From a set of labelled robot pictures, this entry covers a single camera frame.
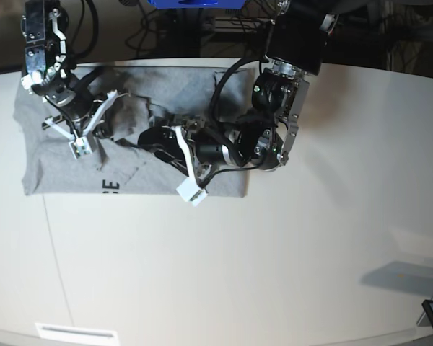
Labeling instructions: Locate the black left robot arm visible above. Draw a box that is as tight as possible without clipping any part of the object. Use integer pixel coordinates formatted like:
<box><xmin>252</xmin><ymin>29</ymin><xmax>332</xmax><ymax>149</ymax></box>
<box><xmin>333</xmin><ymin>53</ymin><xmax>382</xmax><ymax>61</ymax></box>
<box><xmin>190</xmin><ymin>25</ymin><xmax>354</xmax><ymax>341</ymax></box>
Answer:
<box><xmin>136</xmin><ymin>1</ymin><xmax>339</xmax><ymax>187</ymax></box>

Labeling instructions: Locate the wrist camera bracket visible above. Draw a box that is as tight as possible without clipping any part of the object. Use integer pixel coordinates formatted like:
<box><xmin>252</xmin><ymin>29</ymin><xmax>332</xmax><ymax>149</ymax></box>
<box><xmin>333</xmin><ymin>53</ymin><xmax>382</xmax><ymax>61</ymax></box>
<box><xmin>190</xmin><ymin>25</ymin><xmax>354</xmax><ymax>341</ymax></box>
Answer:
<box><xmin>41</xmin><ymin>90</ymin><xmax>131</xmax><ymax>160</ymax></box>
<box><xmin>172</xmin><ymin>125</ymin><xmax>208</xmax><ymax>207</ymax></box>

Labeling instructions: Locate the grey T-shirt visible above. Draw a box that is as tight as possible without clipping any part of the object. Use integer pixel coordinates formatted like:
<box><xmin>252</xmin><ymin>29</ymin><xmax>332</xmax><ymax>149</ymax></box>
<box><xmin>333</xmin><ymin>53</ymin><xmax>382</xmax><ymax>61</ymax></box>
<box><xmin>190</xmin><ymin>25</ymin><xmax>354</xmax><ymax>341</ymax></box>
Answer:
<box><xmin>12</xmin><ymin>65</ymin><xmax>257</xmax><ymax>199</ymax></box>

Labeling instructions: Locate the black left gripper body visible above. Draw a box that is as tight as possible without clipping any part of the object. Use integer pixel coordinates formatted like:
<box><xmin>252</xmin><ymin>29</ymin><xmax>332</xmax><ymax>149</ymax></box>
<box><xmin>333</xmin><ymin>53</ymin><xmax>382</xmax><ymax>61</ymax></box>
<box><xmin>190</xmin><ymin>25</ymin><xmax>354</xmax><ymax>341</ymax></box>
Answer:
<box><xmin>165</xmin><ymin>115</ymin><xmax>214</xmax><ymax>180</ymax></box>

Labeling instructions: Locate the blue plastic mount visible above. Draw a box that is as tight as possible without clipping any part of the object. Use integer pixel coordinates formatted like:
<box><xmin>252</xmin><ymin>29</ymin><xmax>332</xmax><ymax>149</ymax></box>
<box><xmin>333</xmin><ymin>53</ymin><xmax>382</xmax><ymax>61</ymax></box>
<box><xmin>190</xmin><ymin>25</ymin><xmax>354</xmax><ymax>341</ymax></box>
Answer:
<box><xmin>148</xmin><ymin>0</ymin><xmax>245</xmax><ymax>9</ymax></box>

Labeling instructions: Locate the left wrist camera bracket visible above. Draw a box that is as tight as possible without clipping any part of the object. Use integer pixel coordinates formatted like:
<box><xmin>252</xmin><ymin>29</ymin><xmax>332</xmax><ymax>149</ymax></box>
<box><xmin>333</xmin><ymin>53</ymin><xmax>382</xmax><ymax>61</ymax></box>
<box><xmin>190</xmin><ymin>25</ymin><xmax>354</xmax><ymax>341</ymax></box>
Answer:
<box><xmin>172</xmin><ymin>125</ymin><xmax>208</xmax><ymax>207</ymax></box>

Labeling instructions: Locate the white label strip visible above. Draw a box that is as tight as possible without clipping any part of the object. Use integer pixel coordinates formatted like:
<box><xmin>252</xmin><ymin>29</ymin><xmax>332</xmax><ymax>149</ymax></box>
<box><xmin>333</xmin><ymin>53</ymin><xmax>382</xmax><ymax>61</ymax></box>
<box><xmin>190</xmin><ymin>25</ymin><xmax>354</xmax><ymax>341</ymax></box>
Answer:
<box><xmin>35</xmin><ymin>322</ymin><xmax>118</xmax><ymax>343</ymax></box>

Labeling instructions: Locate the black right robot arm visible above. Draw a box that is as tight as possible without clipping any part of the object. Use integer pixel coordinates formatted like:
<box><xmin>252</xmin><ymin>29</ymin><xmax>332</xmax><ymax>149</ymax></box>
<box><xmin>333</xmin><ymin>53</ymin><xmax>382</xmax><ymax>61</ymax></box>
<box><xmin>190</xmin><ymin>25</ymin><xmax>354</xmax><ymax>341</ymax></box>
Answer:
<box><xmin>21</xmin><ymin>1</ymin><xmax>113</xmax><ymax>141</ymax></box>

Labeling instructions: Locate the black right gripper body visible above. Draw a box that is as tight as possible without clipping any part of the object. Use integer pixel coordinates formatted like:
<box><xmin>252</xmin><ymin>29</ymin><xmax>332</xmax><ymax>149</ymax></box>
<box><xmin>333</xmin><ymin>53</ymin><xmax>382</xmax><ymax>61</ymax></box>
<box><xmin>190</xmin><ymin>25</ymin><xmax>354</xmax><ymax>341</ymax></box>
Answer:
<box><xmin>56</xmin><ymin>89</ymin><xmax>112</xmax><ymax>141</ymax></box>

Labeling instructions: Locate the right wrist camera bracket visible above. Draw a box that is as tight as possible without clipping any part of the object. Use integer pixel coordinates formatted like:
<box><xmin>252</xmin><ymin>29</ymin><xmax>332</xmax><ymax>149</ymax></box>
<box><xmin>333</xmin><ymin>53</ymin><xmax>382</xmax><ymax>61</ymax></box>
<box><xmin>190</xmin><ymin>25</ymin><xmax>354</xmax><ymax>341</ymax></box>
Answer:
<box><xmin>41</xmin><ymin>90</ymin><xmax>131</xmax><ymax>160</ymax></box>

